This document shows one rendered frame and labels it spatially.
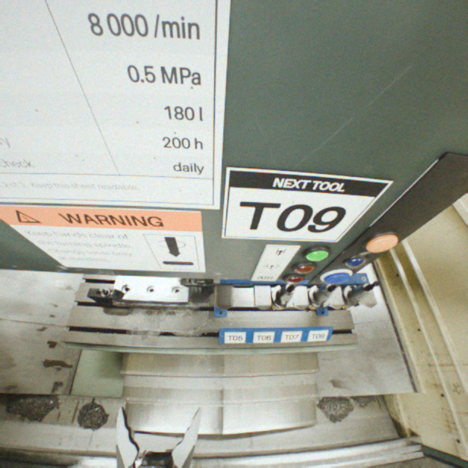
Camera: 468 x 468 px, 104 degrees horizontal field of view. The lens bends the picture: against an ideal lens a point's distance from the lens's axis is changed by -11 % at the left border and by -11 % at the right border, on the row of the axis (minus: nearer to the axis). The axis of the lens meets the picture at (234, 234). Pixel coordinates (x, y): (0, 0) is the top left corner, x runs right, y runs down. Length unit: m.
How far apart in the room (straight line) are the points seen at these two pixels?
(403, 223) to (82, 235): 0.25
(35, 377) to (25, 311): 0.31
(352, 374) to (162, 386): 0.84
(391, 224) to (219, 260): 0.15
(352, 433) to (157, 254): 1.23
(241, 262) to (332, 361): 1.03
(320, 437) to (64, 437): 1.08
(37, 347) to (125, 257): 1.17
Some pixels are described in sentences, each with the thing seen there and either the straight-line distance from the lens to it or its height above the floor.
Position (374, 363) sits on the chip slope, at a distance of 1.23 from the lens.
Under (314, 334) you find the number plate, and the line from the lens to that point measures 0.94.
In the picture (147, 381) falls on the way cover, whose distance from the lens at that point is 1.11.
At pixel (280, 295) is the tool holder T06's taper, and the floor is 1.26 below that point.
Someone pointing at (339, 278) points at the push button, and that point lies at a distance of 0.26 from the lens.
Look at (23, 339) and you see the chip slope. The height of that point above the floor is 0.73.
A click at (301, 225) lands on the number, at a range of 0.16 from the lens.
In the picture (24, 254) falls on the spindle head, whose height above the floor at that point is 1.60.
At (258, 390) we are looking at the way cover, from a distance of 1.07.
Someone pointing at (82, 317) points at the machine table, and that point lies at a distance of 1.05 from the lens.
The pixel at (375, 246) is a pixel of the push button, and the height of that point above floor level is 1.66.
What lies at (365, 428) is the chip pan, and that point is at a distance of 1.36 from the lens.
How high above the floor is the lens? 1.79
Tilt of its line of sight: 57 degrees down
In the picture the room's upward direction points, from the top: 9 degrees clockwise
